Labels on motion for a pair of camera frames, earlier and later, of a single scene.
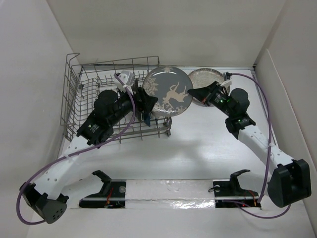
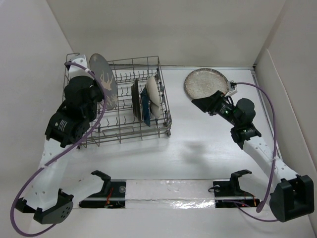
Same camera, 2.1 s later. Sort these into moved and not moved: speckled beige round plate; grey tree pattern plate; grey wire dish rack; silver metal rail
Moved: grey tree pattern plate
Not moved: grey wire dish rack; speckled beige round plate; silver metal rail
